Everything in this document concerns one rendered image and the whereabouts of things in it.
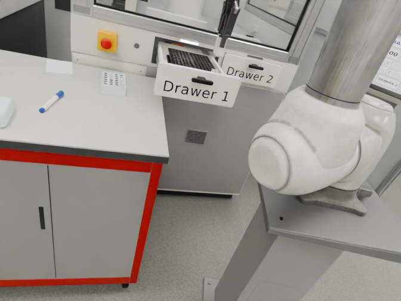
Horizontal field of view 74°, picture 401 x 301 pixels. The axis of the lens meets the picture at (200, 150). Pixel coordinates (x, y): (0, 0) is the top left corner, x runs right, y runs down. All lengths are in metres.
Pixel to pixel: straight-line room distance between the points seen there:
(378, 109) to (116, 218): 0.78
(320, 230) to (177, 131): 0.93
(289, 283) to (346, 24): 0.76
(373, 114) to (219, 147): 0.98
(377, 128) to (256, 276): 0.55
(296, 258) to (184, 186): 0.94
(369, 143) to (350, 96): 0.18
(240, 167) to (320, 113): 1.19
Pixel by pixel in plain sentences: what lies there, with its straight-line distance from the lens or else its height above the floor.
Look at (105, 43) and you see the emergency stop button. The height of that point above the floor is 0.88.
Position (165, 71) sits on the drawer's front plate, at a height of 0.91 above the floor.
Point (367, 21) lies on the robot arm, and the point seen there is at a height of 1.20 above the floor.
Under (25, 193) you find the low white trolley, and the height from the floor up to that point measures 0.57.
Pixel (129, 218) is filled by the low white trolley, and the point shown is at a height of 0.48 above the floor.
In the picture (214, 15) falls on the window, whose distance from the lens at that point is 1.26.
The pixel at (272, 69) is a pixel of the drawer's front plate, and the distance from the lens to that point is 1.37.
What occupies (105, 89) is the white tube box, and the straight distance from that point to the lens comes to 1.02.
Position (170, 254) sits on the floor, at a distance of 1.47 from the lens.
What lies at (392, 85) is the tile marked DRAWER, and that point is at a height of 1.00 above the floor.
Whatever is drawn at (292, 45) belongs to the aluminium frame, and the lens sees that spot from 1.40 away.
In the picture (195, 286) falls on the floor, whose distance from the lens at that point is 1.41.
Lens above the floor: 1.19
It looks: 32 degrees down
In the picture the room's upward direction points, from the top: 17 degrees clockwise
